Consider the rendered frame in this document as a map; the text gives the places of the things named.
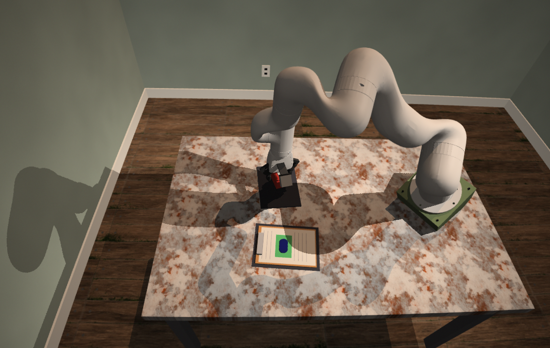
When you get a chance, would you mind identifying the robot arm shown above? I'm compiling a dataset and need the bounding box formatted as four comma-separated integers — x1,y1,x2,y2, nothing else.
251,47,466,214

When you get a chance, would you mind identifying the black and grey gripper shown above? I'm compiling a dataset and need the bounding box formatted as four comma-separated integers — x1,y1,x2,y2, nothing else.
260,150,300,183

